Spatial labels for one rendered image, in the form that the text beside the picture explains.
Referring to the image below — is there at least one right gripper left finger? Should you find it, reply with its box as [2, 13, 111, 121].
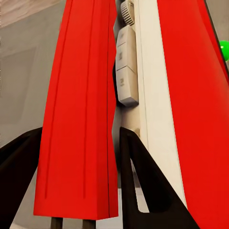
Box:
[0, 127, 42, 229]

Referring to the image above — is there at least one radio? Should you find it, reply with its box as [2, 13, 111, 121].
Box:
[33, 0, 229, 229]

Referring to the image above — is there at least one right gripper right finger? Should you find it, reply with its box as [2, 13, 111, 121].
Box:
[119, 127, 200, 229]

